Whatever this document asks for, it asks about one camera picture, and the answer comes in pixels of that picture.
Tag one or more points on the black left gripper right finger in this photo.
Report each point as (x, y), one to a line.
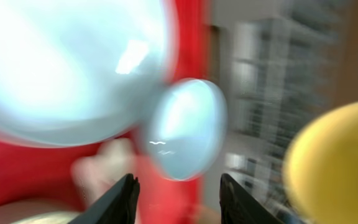
(239, 207)

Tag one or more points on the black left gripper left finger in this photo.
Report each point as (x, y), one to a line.
(117, 206)

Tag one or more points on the white plastic spoon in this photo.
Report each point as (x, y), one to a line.
(94, 175)

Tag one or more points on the light blue bowl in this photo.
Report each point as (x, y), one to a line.
(185, 128)

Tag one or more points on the yellow cup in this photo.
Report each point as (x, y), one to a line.
(320, 170)

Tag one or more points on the light blue plate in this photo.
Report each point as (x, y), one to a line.
(78, 72)

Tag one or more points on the grey dishwasher rack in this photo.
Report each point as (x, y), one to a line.
(276, 62)

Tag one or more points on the green bowl with rice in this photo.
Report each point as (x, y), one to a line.
(36, 211)

